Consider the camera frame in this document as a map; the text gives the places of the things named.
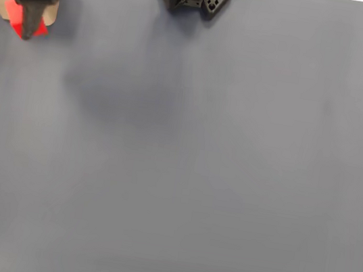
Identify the red cube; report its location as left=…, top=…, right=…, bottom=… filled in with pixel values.
left=0, top=0, right=53, bottom=44

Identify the grey mat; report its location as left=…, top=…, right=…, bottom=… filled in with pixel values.
left=0, top=0, right=363, bottom=272

